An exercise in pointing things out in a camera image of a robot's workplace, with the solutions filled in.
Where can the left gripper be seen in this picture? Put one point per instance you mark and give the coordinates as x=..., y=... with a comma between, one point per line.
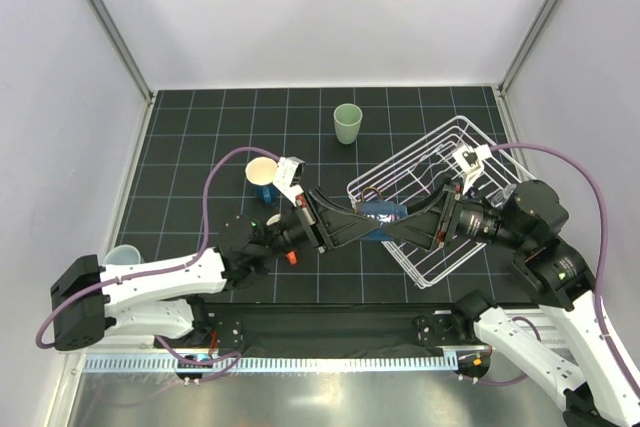
x=330, y=226

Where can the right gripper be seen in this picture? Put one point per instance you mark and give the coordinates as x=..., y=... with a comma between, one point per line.
x=419, y=228

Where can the dark blue cup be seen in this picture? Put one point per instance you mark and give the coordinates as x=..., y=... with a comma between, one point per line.
x=372, y=204

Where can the orange mug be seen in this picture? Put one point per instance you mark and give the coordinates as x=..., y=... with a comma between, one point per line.
x=283, y=230

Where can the clear faceted glass cup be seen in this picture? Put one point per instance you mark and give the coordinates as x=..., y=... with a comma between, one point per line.
x=499, y=198

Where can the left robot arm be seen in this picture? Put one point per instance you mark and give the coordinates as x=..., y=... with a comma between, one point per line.
x=90, y=300

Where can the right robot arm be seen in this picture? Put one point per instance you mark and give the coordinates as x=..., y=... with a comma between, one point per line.
x=598, y=388

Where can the blue mug cream inside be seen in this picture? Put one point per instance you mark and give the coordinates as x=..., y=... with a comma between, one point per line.
x=260, y=173

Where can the pale green tumbler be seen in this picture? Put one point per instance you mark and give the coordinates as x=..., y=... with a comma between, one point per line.
x=347, y=121

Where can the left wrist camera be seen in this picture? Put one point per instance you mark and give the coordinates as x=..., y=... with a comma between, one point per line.
x=287, y=177

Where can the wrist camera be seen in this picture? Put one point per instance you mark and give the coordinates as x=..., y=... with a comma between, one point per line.
x=471, y=162
x=287, y=177

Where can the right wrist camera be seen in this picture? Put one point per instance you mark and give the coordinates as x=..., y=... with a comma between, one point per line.
x=471, y=162

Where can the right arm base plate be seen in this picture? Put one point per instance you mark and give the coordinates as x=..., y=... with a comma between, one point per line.
x=436, y=330

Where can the slotted cable duct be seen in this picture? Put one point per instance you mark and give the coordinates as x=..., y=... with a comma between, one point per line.
x=165, y=363

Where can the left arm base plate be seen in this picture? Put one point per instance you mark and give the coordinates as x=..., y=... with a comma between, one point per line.
x=227, y=331

